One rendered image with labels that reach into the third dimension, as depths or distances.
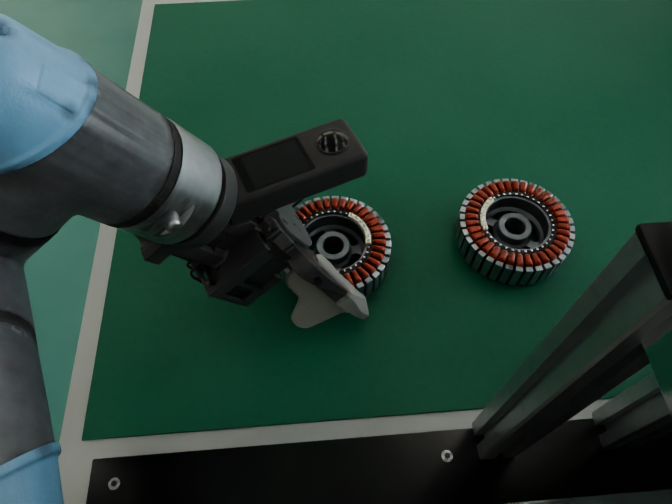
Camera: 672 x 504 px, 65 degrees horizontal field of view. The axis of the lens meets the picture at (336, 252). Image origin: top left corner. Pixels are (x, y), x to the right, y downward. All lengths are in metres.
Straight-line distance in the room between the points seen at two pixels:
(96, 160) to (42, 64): 0.05
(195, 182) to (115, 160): 0.06
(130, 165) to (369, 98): 0.44
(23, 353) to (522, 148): 0.54
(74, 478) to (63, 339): 0.97
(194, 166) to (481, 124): 0.43
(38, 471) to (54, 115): 0.16
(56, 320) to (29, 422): 1.22
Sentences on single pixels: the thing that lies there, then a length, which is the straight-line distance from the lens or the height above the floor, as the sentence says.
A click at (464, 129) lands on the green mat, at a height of 0.75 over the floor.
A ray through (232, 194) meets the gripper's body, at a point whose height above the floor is 0.93.
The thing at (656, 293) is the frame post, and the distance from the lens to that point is 0.22.
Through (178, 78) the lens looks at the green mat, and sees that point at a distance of 0.75.
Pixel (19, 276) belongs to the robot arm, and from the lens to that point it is 0.34.
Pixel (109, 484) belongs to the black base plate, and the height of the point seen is 0.77.
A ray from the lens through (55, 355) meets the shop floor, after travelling 1.46.
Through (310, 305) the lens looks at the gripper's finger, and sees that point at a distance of 0.46.
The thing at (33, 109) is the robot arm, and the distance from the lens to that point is 0.27.
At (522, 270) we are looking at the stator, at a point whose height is 0.78.
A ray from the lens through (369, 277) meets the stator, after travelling 0.49.
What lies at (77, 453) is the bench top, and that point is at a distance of 0.52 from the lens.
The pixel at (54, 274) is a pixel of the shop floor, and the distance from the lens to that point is 1.58.
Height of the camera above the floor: 1.21
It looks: 58 degrees down
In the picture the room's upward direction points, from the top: straight up
